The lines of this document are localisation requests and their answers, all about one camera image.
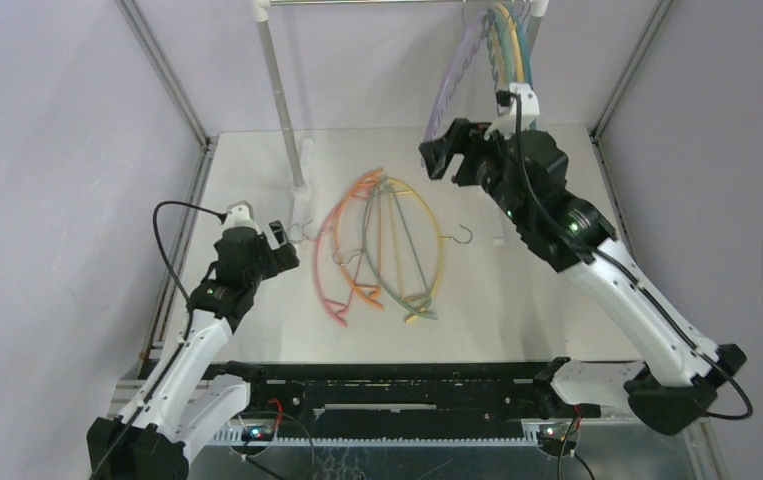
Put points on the white clothes rack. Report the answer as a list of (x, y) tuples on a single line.
[(301, 191)]

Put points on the purple wavy hanger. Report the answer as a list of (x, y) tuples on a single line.
[(465, 52)]

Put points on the yellow plain hanger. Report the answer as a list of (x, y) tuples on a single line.
[(418, 306)]

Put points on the blue wavy hanger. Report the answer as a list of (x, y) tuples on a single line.
[(526, 19)]

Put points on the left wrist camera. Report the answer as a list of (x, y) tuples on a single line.
[(240, 214)]

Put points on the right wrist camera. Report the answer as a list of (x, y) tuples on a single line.
[(518, 109)]

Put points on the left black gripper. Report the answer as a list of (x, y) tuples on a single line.
[(280, 258)]

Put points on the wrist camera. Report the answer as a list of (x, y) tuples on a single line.
[(240, 214), (518, 109)]

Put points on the green wavy hanger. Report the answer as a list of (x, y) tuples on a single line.
[(501, 58)]

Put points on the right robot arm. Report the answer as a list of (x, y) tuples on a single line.
[(680, 370)]

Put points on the orange plain hanger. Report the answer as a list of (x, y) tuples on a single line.
[(349, 246)]

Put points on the right circuit board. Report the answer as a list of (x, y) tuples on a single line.
[(552, 434)]

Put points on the pink plain hanger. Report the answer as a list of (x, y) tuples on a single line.
[(328, 284)]

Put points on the circuit board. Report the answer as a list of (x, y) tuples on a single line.
[(552, 434), (257, 433)]

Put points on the grey-green plain hanger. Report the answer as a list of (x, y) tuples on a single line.
[(387, 250)]

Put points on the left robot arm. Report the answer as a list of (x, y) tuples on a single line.
[(159, 433)]

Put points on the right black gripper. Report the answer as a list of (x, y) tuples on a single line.
[(462, 154)]

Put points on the yellow wavy hanger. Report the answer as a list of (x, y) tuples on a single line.
[(513, 24)]

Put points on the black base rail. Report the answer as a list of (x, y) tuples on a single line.
[(431, 402)]

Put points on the left circuit board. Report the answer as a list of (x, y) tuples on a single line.
[(257, 433)]

